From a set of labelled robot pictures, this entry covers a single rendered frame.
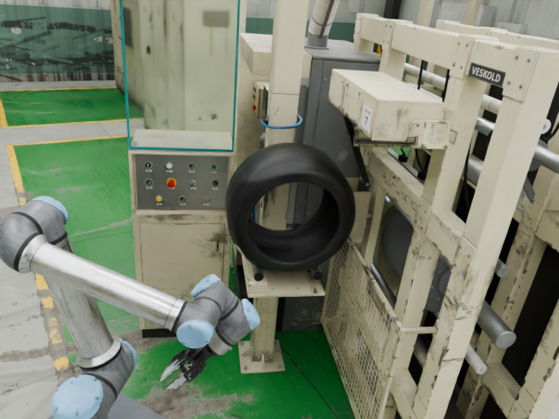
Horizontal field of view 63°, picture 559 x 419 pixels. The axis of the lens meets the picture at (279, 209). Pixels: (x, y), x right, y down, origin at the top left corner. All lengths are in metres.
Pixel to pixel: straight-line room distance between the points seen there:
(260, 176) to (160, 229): 0.96
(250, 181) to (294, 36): 0.67
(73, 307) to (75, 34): 9.30
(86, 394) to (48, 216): 0.57
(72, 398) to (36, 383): 1.40
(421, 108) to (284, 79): 0.72
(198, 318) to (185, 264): 1.54
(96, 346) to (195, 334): 0.50
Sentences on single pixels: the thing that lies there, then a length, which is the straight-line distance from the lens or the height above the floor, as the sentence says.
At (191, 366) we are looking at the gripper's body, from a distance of 1.50.
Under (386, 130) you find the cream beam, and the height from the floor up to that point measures 1.68.
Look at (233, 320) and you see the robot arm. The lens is 1.41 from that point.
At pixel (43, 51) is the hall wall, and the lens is 10.63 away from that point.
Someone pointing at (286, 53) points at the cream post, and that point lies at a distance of 2.14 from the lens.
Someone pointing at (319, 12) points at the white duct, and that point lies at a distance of 2.64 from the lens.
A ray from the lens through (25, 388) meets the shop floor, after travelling 3.04.
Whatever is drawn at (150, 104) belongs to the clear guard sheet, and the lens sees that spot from 2.46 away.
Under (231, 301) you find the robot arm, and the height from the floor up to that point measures 1.24.
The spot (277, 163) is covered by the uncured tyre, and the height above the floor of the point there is 1.44.
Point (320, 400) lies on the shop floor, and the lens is 2.84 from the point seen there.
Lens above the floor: 2.09
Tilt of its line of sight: 26 degrees down
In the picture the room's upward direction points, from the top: 5 degrees clockwise
